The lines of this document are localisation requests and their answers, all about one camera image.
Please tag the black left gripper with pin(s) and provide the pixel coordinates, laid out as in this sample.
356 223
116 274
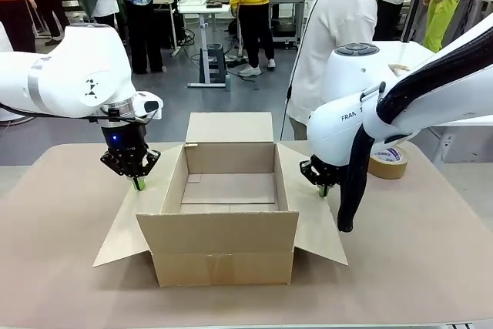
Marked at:
125 140

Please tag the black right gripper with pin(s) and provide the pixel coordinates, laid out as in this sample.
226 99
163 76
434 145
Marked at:
331 169

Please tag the brown packing tape roll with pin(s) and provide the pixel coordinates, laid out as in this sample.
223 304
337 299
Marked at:
389 171

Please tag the brown cardboard box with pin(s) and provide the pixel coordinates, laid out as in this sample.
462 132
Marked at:
219 236

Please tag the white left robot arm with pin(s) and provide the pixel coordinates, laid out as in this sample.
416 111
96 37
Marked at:
73 63

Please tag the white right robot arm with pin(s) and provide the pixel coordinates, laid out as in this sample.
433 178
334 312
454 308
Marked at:
339 74

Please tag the person's right hand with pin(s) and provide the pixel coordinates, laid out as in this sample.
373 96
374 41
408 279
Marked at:
399 68

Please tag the small green bottle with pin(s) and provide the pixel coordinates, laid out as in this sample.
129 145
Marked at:
228 83

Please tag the grey step stool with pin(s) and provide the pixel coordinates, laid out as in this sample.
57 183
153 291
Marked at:
212 63

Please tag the person in blue floral shirt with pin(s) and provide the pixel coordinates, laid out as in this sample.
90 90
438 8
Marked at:
144 5

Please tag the person in white cardigan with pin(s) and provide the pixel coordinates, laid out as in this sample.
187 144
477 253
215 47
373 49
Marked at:
339 17

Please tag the white height-adjustable desk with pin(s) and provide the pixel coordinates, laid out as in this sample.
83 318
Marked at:
200 9

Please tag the person in white shirt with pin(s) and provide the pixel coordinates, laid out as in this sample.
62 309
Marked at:
391 17

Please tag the grey background work table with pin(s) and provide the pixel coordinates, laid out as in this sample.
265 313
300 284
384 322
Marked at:
287 1

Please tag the person in orange top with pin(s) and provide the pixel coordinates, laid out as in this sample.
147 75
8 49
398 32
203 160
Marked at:
13 1

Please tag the black tripod pole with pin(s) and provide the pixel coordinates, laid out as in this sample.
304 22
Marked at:
413 1

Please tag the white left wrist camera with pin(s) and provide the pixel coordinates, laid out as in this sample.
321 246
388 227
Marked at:
148 103

